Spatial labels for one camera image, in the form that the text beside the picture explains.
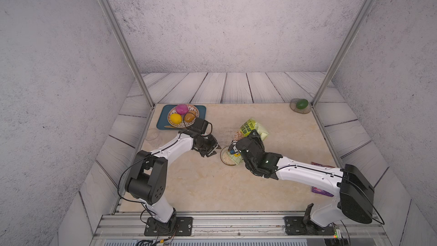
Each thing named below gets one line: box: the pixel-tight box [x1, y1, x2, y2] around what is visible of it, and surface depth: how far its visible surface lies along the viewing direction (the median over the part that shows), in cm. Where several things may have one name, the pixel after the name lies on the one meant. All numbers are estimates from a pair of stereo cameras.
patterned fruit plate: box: [167, 104, 200, 129], surface depth 116 cm
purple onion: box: [175, 103, 189, 116], surface depth 113 cm
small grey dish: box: [289, 97, 312, 114], surface depth 121 cm
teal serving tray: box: [156, 104, 184, 130], surface depth 113 cm
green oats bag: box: [239, 118, 270, 141], surface depth 80 cm
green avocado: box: [295, 99, 309, 110], surface depth 120 cm
